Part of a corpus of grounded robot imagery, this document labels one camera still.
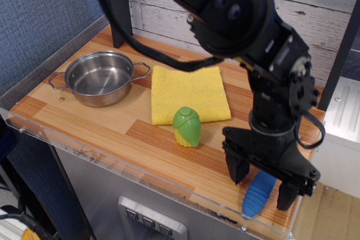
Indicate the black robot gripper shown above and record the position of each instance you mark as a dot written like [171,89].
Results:
[277,154]

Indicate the blue handled metal fork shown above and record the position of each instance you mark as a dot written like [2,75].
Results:
[257,194]

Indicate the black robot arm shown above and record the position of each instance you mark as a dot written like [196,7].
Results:
[279,66]

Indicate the clear acrylic table guard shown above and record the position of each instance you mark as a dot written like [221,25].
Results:
[151,154]

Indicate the white ribbed side cabinet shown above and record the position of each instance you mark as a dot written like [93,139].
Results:
[337,158]

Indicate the green yellow toy corn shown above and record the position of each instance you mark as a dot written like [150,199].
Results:
[187,127]

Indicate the yellow folded cloth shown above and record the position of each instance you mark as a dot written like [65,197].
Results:
[201,90]

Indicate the silver button control panel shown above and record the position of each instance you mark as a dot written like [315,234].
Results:
[142,222]

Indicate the stainless steel cabinet front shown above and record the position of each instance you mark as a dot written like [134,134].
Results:
[98,190]

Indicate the stainless steel pot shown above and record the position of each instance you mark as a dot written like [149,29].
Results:
[101,78]

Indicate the yellow object bottom left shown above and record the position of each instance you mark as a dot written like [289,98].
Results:
[28,234]

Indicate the black right frame post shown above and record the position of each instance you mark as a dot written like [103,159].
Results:
[341,57]

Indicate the black frame post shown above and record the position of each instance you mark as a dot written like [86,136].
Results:
[120,17]
[341,57]

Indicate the black left frame post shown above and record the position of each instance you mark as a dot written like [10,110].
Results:
[120,17]

